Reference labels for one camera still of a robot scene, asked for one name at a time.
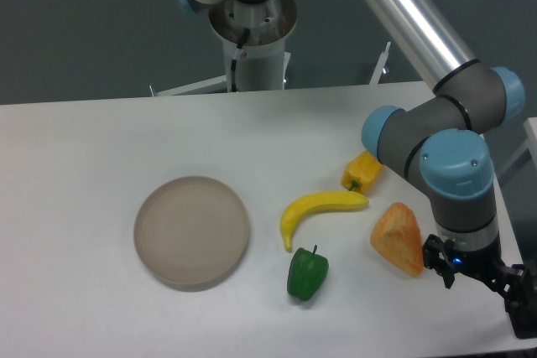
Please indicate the beige round plate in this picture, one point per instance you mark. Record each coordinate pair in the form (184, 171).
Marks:
(191, 232)

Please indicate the green bell pepper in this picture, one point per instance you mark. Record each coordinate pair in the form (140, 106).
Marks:
(307, 272)

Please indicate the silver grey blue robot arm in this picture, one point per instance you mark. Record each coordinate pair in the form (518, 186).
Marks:
(437, 147)

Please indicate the yellow banana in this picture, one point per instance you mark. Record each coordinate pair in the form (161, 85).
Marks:
(320, 202)

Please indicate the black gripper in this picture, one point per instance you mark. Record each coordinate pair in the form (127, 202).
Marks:
(514, 284)

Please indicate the orange yellow wedge toy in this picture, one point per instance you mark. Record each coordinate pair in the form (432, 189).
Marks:
(396, 237)

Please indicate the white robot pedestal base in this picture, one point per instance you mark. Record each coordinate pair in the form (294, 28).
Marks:
(253, 35)

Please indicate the yellow bell pepper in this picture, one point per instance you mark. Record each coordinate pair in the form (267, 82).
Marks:
(361, 174)

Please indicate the white metal frame strut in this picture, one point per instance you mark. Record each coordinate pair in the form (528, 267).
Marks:
(380, 69)

